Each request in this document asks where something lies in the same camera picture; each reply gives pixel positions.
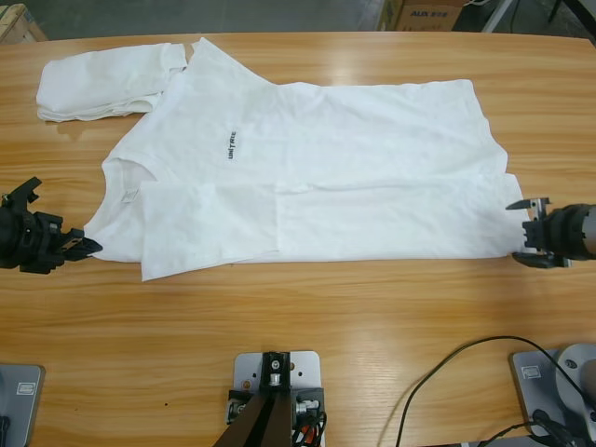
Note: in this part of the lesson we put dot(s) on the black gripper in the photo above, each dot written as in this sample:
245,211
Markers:
568,233
28,242

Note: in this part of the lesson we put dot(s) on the white Unitree print t-shirt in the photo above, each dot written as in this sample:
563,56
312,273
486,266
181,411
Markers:
326,163

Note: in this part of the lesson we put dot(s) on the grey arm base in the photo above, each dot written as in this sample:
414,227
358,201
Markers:
23,410
526,393

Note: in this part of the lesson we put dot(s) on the wooden crate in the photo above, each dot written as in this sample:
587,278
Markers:
18,23

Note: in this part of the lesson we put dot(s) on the cardboard box with AUX print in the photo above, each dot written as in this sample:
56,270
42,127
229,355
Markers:
428,18

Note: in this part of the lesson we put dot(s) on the white metal frame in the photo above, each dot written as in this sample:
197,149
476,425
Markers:
498,16

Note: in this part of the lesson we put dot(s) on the black metal frame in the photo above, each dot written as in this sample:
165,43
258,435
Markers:
586,14

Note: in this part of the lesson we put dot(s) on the white mount block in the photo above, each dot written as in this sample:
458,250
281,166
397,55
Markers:
247,368

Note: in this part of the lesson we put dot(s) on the black bracket with connectors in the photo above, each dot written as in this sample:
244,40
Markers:
307,398

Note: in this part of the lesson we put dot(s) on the dark camera post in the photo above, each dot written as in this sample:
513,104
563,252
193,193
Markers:
265,419

